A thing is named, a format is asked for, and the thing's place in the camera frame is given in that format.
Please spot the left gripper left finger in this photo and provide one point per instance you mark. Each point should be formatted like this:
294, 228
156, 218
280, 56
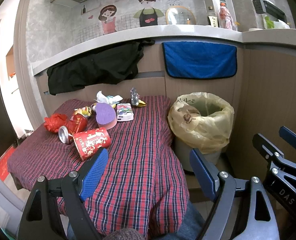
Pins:
41, 218

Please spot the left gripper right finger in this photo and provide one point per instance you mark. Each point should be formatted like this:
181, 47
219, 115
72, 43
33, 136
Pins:
255, 218

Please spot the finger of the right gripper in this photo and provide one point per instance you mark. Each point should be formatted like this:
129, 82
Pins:
273, 155
287, 135

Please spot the red paper cup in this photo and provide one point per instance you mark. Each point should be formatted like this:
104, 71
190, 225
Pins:
89, 142

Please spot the red plastic bag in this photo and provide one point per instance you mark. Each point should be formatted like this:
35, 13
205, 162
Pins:
54, 122

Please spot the red soda can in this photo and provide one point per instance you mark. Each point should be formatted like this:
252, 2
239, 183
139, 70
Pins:
77, 123

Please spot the yellow snack bag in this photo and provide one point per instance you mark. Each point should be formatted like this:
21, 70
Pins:
85, 111

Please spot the pink tissue pack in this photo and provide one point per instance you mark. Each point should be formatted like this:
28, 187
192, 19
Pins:
124, 112

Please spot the white tissue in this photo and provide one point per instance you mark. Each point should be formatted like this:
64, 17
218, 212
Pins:
111, 100

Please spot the silver foil wrapper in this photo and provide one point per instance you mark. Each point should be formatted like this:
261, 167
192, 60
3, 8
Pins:
135, 99

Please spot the trash bin with yellow bag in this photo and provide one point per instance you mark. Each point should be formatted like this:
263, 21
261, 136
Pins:
200, 120

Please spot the grey countertop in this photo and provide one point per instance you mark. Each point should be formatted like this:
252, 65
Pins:
281, 40

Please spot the plaid red tablecloth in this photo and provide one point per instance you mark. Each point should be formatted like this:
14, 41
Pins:
143, 186

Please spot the blue towel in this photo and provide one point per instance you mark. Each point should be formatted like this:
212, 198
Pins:
199, 60

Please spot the black utensil rack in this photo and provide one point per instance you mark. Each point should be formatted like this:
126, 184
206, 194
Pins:
265, 7

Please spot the red drink bottle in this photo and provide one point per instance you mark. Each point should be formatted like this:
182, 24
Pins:
226, 20

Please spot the small glass bottle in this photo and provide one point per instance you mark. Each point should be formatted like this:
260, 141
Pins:
212, 17

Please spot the glass pot lid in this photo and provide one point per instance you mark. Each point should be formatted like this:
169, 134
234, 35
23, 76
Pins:
180, 15

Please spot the black cloth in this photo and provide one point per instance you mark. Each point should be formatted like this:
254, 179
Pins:
108, 65

